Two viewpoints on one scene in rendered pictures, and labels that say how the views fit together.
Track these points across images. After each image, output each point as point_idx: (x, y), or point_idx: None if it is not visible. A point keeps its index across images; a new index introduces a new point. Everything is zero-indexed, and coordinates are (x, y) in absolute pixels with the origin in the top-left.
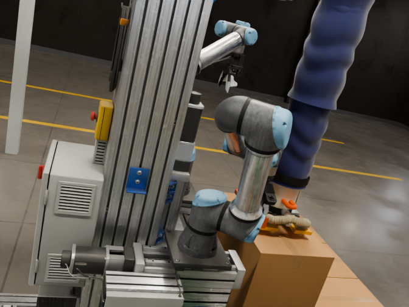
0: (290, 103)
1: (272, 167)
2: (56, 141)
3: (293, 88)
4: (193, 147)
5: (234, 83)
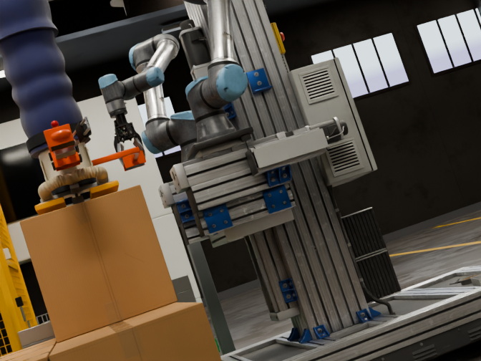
0: (54, 40)
1: (109, 107)
2: (333, 59)
3: (51, 21)
4: (192, 76)
5: (114, 1)
